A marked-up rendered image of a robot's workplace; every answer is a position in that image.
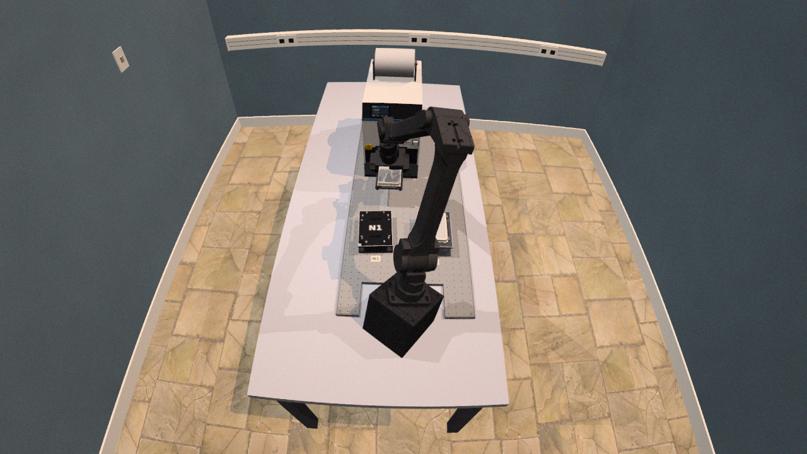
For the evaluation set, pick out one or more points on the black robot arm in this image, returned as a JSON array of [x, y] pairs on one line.
[[418, 254]]

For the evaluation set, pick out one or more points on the black rectangular frame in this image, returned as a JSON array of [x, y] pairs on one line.
[[375, 227]]

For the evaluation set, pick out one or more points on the beige plate with grid of square wells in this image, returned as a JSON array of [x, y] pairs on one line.
[[385, 184]]

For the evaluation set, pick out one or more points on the cream multi-well plate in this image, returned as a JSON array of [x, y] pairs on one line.
[[442, 235]]

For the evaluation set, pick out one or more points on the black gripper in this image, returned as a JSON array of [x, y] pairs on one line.
[[394, 163]]

